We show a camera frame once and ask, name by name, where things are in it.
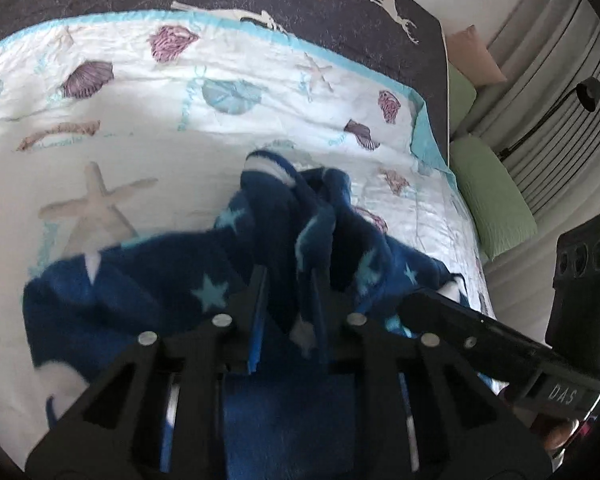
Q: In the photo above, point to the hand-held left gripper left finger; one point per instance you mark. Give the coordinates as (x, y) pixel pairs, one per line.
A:
(256, 330)

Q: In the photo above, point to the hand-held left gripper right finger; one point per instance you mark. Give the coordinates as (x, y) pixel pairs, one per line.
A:
(321, 320)

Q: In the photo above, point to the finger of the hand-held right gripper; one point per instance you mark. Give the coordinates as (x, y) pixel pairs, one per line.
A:
(480, 335)

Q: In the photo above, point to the blue star-print fleece garment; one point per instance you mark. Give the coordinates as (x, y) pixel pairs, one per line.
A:
(130, 300)

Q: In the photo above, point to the person's right hand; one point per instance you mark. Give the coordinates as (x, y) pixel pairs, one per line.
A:
(560, 440)

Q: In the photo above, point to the large green pillow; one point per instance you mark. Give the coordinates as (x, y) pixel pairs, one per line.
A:
(495, 200)

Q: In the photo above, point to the black gooseneck lamp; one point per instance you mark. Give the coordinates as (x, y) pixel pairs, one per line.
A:
(589, 92)

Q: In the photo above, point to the white seashell-print quilt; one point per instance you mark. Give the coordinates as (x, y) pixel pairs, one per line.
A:
(155, 125)

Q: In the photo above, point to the small green pillow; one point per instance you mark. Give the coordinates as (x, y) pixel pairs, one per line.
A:
(460, 95)

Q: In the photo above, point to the grey pleated curtain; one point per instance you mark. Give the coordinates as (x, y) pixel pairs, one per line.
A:
(540, 50)

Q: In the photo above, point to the beige pink pillow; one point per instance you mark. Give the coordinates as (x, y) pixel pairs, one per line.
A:
(472, 55)

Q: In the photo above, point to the dark deer-print blanket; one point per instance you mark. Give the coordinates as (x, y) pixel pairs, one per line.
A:
(330, 15)

